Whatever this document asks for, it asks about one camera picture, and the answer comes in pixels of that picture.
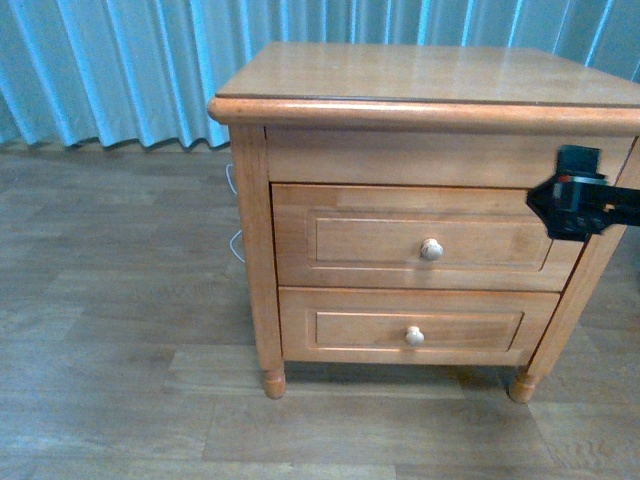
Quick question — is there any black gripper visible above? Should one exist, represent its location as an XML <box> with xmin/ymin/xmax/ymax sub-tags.
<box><xmin>526</xmin><ymin>145</ymin><xmax>639</xmax><ymax>240</ymax></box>

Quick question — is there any drawer round knob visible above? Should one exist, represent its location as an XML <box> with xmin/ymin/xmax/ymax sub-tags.
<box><xmin>420</xmin><ymin>238</ymin><xmax>444</xmax><ymax>261</ymax></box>
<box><xmin>405</xmin><ymin>326</ymin><xmax>425</xmax><ymax>346</ymax></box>

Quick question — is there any wooden drawer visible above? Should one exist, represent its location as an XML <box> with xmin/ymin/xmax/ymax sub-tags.
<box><xmin>279</xmin><ymin>287</ymin><xmax>559</xmax><ymax>366</ymax></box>
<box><xmin>272</xmin><ymin>184</ymin><xmax>582</xmax><ymax>292</ymax></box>

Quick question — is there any wooden nightstand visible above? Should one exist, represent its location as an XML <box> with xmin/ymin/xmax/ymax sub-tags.
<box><xmin>208</xmin><ymin>43</ymin><xmax>639</xmax><ymax>403</ymax></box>

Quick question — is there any light green curtain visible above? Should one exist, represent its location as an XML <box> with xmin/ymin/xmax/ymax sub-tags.
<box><xmin>1</xmin><ymin>1</ymin><xmax>639</xmax><ymax>147</ymax></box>

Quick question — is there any white cable behind nightstand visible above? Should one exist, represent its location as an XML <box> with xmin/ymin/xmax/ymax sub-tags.
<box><xmin>224</xmin><ymin>162</ymin><xmax>245</xmax><ymax>264</ymax></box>

